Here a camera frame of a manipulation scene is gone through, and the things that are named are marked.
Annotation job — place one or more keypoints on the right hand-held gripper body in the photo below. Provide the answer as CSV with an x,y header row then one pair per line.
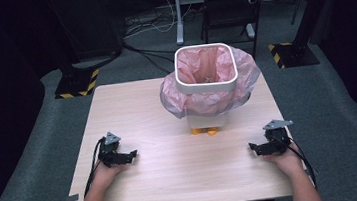
x,y
276,140

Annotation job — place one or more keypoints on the black stand with striped base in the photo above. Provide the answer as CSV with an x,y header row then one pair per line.
x,y
292,55
76,83

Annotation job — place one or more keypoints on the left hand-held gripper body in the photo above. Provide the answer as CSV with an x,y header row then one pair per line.
x,y
111,154

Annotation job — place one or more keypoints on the person's left hand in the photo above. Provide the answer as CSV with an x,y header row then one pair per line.
x,y
107,175

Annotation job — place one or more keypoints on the person's right hand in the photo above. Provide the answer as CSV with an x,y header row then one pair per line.
x,y
287,162

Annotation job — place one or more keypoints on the pink plastic trash bag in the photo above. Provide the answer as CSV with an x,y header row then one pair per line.
x,y
200,104

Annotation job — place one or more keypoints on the black folding chair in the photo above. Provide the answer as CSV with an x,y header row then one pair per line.
x,y
228,8

